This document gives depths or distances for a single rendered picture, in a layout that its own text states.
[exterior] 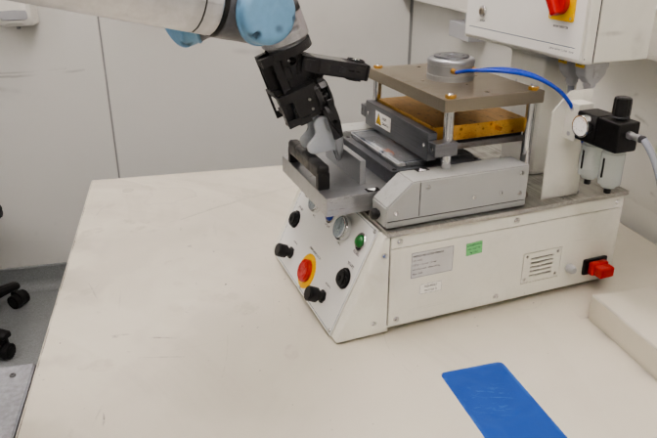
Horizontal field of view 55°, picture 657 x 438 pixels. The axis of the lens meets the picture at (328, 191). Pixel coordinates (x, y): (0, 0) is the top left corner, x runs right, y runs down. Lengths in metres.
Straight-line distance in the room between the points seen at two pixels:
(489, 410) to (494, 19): 0.68
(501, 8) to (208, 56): 1.51
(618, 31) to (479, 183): 0.31
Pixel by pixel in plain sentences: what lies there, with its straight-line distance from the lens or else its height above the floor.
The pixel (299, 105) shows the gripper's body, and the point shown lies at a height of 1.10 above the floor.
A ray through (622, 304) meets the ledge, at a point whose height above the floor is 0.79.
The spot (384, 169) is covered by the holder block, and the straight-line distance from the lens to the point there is 1.00.
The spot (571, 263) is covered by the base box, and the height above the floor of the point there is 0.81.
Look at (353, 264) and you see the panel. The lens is 0.99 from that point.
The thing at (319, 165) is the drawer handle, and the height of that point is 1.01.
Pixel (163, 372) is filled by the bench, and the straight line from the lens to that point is 0.98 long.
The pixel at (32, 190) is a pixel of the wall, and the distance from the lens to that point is 2.70.
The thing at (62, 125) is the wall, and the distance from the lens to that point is 2.59.
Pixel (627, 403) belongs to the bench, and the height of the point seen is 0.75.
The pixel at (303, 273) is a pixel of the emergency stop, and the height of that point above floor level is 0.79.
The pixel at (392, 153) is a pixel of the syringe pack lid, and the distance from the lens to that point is 1.04.
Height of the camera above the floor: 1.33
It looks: 22 degrees down
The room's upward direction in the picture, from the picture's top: straight up
